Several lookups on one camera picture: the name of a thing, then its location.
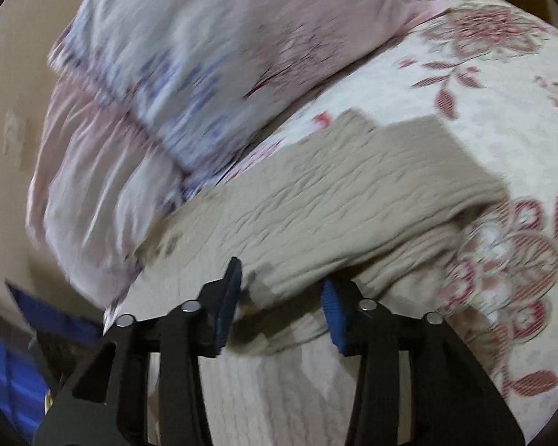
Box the beige knitted sweater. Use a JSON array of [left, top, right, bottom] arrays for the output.
[[137, 108, 510, 356]]

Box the pink striped back pillow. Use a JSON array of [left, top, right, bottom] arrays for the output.
[[26, 77, 183, 309]]

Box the pink printed front pillow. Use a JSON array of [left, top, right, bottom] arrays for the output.
[[48, 0, 445, 176]]

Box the floral white bedspread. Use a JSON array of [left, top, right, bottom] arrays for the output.
[[201, 0, 558, 445]]

